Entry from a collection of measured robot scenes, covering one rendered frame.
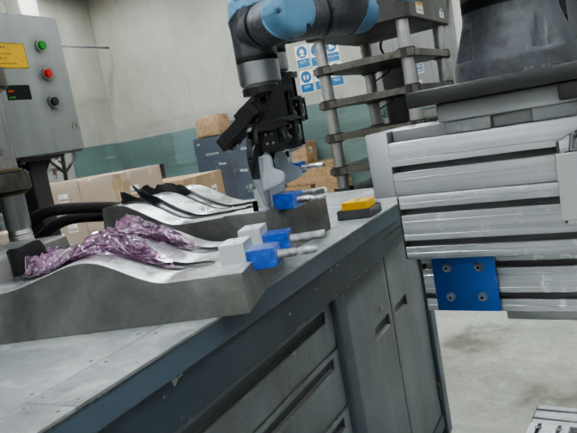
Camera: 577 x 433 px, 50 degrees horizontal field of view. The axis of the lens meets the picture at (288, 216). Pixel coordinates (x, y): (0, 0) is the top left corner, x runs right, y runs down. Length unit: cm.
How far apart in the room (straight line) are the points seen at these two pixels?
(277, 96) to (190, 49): 834
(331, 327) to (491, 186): 57
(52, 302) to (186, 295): 19
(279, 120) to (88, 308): 45
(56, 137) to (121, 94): 841
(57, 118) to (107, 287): 114
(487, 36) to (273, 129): 43
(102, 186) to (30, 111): 326
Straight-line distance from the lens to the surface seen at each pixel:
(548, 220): 82
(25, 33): 195
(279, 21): 100
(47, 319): 91
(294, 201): 111
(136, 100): 1011
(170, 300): 83
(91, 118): 1020
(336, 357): 129
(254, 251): 84
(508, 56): 80
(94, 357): 78
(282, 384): 109
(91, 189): 519
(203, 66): 928
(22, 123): 186
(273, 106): 110
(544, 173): 81
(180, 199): 133
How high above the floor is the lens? 102
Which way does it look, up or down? 8 degrees down
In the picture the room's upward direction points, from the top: 10 degrees counter-clockwise
